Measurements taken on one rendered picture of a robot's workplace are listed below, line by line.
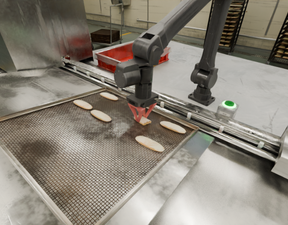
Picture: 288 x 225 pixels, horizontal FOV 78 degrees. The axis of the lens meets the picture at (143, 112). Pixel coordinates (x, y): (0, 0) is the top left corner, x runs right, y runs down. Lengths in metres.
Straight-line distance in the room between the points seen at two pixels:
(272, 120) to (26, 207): 0.95
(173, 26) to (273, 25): 4.54
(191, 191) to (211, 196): 0.06
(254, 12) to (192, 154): 4.70
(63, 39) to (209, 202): 1.19
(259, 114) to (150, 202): 0.73
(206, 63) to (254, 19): 4.28
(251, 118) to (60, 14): 1.20
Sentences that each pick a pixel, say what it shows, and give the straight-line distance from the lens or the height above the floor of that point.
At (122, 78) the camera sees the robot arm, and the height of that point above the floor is 1.11.
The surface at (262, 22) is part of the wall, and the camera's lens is 5.10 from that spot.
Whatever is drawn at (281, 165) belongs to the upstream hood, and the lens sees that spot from 0.69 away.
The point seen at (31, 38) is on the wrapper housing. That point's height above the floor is 1.07.
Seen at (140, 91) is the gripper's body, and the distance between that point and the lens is 0.58.
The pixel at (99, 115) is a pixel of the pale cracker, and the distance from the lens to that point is 0.67.
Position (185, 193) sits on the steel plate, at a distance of 0.60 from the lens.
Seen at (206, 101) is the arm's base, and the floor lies 0.84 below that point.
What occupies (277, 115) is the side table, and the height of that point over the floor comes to 0.82.
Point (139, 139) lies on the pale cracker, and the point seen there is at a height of 0.93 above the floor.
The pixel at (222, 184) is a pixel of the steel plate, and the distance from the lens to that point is 0.65.
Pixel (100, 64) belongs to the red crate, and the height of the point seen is 0.85.
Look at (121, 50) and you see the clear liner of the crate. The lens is 1.50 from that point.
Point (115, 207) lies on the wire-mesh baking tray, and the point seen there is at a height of 0.96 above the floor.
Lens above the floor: 1.33
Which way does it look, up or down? 36 degrees down
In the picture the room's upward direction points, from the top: straight up
